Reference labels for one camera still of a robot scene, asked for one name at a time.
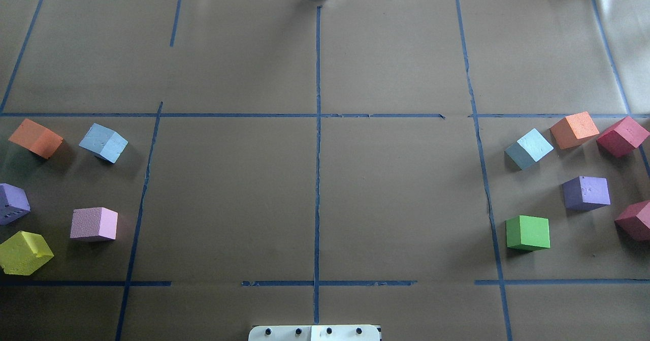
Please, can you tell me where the green foam block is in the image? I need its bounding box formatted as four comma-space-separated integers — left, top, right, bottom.
505, 215, 551, 252

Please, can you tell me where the purple foam block right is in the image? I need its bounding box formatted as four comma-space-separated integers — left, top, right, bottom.
561, 176, 611, 211

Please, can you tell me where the red foam block lower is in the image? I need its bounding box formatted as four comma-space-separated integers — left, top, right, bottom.
614, 200, 649, 241

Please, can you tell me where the yellow foam block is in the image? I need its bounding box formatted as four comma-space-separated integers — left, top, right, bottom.
1, 231, 55, 276

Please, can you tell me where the light blue foam block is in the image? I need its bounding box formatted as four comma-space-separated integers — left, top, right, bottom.
505, 129, 554, 170
79, 123, 128, 164

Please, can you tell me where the orange foam block right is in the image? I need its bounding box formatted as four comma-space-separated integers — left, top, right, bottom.
550, 111, 600, 149

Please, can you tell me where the red foam block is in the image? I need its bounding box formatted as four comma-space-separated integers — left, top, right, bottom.
597, 116, 649, 158
614, 200, 649, 241

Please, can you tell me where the red foam block upper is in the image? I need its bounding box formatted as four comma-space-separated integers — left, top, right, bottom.
597, 116, 649, 158

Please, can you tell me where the pink foam block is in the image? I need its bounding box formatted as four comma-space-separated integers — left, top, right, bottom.
69, 207, 118, 242

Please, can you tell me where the orange foam block left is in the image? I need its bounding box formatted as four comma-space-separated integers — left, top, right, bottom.
9, 118, 63, 160

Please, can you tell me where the purple foam block left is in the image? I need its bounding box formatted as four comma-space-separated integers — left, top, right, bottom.
1, 183, 31, 226

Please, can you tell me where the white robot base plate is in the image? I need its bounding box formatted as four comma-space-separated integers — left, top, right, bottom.
248, 324, 382, 340

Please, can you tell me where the orange foam block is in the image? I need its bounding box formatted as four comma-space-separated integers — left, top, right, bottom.
9, 118, 63, 160
550, 111, 600, 149

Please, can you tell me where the purple foam block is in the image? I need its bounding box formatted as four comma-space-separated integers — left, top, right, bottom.
1, 183, 31, 226
561, 176, 611, 211

